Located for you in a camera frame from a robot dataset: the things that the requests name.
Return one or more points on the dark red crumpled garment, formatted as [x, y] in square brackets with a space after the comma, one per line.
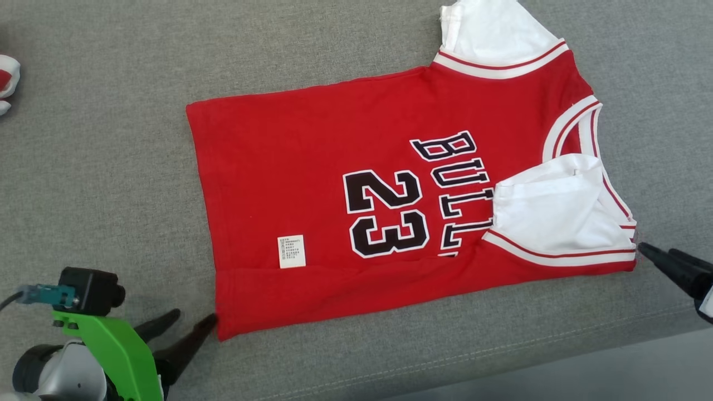
[8, 67]

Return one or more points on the teal left camera connector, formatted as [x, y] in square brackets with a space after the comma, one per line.
[47, 294]

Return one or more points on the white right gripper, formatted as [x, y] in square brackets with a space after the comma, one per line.
[707, 303]

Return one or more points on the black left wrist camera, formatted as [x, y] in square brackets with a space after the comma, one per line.
[89, 289]

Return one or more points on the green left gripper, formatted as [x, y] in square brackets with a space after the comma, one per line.
[120, 351]

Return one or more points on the bright red basketball jersey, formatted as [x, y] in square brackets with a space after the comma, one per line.
[306, 167]

